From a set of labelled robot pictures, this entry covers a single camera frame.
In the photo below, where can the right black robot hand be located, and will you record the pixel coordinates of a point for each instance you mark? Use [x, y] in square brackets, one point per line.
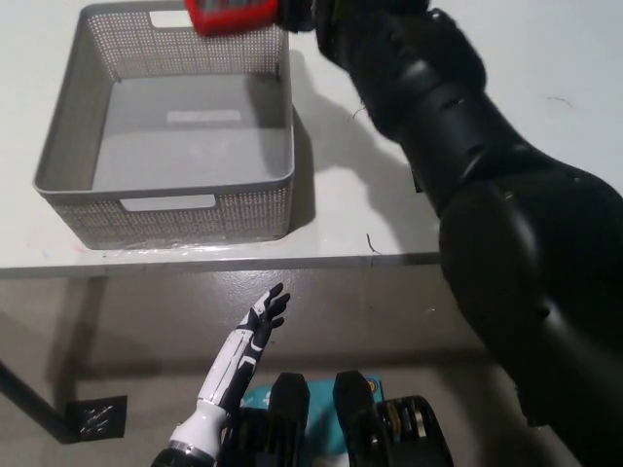
[350, 29]

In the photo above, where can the black table foot plate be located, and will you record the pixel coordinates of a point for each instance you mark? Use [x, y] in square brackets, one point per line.
[97, 418]

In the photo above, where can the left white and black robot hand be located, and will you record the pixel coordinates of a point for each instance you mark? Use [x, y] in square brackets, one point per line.
[229, 370]

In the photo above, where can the grey perforated plastic basket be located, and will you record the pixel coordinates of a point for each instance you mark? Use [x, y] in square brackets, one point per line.
[78, 146]

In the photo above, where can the black and teal robot torso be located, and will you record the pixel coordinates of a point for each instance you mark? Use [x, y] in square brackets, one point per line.
[355, 418]

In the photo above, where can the red digital multimeter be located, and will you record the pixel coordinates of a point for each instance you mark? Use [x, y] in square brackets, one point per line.
[229, 22]

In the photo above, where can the black table leg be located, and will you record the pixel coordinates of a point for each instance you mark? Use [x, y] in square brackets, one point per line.
[29, 399]

